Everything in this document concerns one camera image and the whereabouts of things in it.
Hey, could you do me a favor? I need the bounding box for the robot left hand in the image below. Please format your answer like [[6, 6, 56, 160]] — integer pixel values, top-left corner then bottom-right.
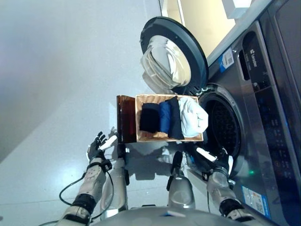
[[87, 131, 118, 163]]

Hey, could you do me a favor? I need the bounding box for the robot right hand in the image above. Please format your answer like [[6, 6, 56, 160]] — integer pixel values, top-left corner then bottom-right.
[[196, 147, 235, 174]]

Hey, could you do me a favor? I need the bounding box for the white garment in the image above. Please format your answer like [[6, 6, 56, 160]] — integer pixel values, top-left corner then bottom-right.
[[178, 97, 209, 138]]

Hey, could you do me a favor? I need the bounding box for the dark navy garment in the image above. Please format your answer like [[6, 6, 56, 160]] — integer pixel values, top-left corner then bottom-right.
[[168, 96, 185, 140]]

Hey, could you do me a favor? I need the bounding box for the blue garment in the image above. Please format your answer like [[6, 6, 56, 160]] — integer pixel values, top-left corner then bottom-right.
[[159, 100, 173, 134]]

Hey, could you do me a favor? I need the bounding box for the grey front-load washing machine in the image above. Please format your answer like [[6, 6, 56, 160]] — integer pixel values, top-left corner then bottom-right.
[[198, 0, 301, 226]]

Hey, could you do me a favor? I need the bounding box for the silver robot left leg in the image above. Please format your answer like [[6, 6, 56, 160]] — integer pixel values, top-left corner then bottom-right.
[[100, 143, 130, 212]]

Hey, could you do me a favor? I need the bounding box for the silver robot leg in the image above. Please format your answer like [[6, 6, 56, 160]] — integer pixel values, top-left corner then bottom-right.
[[166, 150, 196, 210], [100, 143, 130, 212]]

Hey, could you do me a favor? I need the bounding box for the silver robot right leg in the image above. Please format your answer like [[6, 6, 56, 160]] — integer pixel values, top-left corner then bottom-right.
[[166, 150, 196, 210]]

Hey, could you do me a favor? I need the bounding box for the glossy brown wooden stool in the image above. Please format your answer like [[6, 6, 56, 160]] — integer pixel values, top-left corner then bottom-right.
[[116, 95, 137, 145]]

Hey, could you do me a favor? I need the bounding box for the woven wicker laundry basket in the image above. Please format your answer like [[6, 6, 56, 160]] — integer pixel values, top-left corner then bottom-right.
[[135, 94, 204, 143]]

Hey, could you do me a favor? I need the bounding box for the blue white info sticker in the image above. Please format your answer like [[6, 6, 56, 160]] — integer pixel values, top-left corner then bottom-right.
[[241, 185, 271, 218]]

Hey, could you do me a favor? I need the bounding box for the folded black garment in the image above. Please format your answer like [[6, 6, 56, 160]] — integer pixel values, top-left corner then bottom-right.
[[139, 103, 162, 132]]

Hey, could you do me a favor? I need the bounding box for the grey robot torso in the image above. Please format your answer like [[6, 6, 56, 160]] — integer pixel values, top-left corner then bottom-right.
[[91, 206, 278, 226]]

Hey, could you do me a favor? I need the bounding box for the blue white energy label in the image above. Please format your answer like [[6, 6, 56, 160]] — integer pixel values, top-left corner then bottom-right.
[[218, 48, 235, 73]]

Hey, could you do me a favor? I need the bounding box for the round glass washer door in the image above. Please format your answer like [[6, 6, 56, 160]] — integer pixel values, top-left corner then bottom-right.
[[140, 16, 209, 95]]

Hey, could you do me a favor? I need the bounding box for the white and beige cabinet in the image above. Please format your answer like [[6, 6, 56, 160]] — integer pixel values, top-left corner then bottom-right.
[[158, 0, 273, 61]]

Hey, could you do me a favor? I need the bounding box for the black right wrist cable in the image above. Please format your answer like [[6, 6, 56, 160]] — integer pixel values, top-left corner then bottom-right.
[[206, 188, 213, 212]]

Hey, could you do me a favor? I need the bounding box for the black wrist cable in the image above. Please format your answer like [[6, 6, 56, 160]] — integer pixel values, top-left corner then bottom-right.
[[58, 171, 115, 222], [206, 188, 213, 212]]

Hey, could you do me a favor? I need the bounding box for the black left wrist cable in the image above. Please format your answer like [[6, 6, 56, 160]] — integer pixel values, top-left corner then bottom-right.
[[58, 171, 115, 222]]

